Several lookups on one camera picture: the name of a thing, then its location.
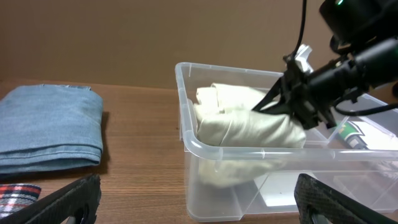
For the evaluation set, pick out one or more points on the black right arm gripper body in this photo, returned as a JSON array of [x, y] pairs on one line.
[[308, 96]]

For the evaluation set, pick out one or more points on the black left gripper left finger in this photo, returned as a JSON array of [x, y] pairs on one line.
[[77, 202]]

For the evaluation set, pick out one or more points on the folded red plaid shirt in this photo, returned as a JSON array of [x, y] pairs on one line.
[[15, 197]]

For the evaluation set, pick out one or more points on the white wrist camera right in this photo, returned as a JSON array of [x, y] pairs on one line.
[[301, 58]]

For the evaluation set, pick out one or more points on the cream garment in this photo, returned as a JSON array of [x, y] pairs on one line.
[[225, 118]]

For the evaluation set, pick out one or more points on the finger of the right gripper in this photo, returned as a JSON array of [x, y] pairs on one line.
[[281, 107]]

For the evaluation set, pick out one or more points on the white printed t-shirt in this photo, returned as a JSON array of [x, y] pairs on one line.
[[362, 135]]

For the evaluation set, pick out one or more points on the clear plastic storage bin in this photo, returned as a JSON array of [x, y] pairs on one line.
[[367, 176]]

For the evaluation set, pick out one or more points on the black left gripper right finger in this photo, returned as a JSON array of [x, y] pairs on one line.
[[318, 203]]

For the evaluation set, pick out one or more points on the folded blue denim garment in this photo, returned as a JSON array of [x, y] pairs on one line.
[[50, 127]]

